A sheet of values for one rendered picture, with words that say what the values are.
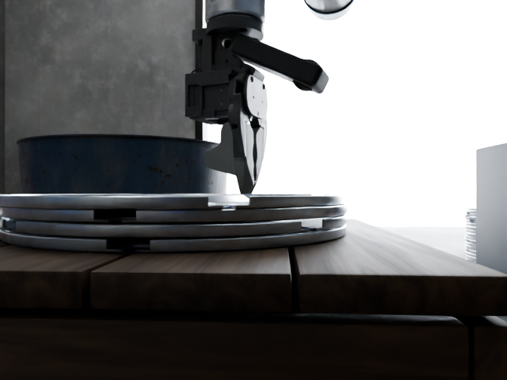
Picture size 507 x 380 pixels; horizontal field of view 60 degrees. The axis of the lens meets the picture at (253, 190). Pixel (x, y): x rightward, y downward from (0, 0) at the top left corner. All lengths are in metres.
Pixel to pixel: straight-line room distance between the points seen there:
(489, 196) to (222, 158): 0.38
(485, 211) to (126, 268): 0.57
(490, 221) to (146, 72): 4.32
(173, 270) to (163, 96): 4.48
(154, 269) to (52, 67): 4.99
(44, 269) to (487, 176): 0.60
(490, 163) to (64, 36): 4.82
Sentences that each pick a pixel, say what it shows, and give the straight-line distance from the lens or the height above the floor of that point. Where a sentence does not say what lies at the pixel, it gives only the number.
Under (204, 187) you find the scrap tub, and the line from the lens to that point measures 0.82.
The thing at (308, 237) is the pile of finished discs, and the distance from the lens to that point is 0.30.
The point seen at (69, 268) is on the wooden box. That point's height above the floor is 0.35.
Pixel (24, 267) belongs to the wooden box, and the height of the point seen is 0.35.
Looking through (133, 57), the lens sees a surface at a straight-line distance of 4.86.
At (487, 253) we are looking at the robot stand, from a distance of 0.70.
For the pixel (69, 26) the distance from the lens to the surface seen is 5.22.
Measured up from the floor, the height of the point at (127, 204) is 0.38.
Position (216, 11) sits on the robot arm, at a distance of 0.55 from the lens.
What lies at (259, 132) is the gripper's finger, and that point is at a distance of 0.55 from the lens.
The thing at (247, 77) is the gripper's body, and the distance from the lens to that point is 0.52.
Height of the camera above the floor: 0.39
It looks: level
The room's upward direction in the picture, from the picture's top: straight up
